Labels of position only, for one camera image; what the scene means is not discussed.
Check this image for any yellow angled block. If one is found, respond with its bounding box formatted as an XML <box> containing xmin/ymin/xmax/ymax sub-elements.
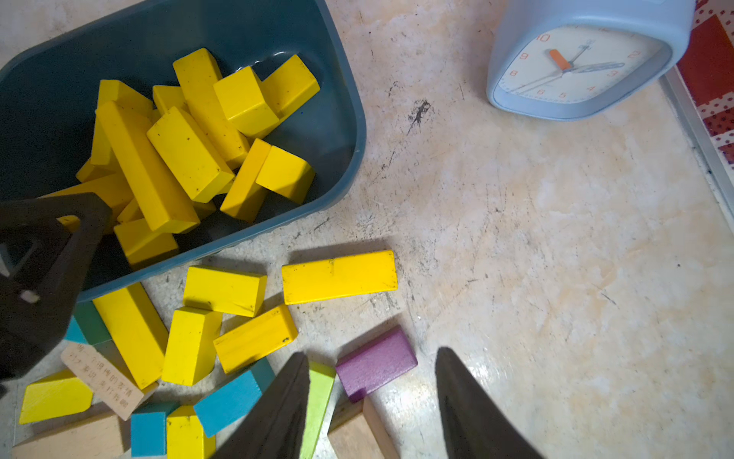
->
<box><xmin>93</xmin><ymin>283</ymin><xmax>168</xmax><ymax>389</ymax></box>

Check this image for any light green block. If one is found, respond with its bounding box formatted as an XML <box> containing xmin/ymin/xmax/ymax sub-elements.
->
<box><xmin>299</xmin><ymin>361</ymin><xmax>336</xmax><ymax>459</ymax></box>

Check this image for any long yellow block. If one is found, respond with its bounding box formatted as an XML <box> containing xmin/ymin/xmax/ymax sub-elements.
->
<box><xmin>97</xmin><ymin>101</ymin><xmax>200</xmax><ymax>233</ymax></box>
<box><xmin>282</xmin><ymin>250</ymin><xmax>399</xmax><ymax>305</ymax></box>

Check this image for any purple block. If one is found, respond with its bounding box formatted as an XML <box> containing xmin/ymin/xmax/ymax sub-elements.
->
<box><xmin>336</xmin><ymin>325</ymin><xmax>418</xmax><ymax>404</ymax></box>

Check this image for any light blue alarm clock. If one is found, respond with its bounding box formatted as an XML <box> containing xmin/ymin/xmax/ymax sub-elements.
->
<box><xmin>487</xmin><ymin>0</ymin><xmax>696</xmax><ymax>122</ymax></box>

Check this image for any yellow block pile centre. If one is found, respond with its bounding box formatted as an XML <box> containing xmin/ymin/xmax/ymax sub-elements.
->
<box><xmin>162</xmin><ymin>266</ymin><xmax>298</xmax><ymax>387</ymax></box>

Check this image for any yellow rectangular block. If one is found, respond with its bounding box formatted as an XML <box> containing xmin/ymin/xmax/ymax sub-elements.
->
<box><xmin>256</xmin><ymin>146</ymin><xmax>315</xmax><ymax>205</ymax></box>

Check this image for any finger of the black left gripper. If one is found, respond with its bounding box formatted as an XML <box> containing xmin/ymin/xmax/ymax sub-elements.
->
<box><xmin>1</xmin><ymin>192</ymin><xmax>112</xmax><ymax>382</ymax></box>

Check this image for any long yellow block by bin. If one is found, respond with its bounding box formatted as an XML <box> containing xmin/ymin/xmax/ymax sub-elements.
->
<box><xmin>282</xmin><ymin>250</ymin><xmax>399</xmax><ymax>305</ymax></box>

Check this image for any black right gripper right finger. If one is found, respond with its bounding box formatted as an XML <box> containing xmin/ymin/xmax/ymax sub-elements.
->
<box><xmin>435</xmin><ymin>347</ymin><xmax>541</xmax><ymax>458</ymax></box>

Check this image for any printed natural wood block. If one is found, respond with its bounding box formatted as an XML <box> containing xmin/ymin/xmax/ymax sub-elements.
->
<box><xmin>60</xmin><ymin>342</ymin><xmax>159</xmax><ymax>421</ymax></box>

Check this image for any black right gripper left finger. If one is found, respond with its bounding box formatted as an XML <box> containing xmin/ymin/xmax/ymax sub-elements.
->
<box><xmin>214</xmin><ymin>352</ymin><xmax>310</xmax><ymax>458</ymax></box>

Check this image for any brown wooden block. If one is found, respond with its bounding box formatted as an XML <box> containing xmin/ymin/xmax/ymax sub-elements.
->
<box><xmin>328</xmin><ymin>397</ymin><xmax>399</xmax><ymax>459</ymax></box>

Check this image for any dark teal plastic bin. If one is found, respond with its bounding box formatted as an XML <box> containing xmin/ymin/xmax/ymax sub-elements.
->
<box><xmin>1</xmin><ymin>1</ymin><xmax>366</xmax><ymax>301</ymax></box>

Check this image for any small teal block centre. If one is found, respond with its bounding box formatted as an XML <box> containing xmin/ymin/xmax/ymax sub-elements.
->
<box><xmin>194</xmin><ymin>359</ymin><xmax>275</xmax><ymax>437</ymax></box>

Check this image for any large yellow block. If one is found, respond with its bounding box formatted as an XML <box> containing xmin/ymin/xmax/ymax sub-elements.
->
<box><xmin>173</xmin><ymin>48</ymin><xmax>250</xmax><ymax>169</ymax></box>

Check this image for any yellow bar block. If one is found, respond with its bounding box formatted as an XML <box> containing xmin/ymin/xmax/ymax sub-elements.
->
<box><xmin>213</xmin><ymin>67</ymin><xmax>280</xmax><ymax>138</ymax></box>

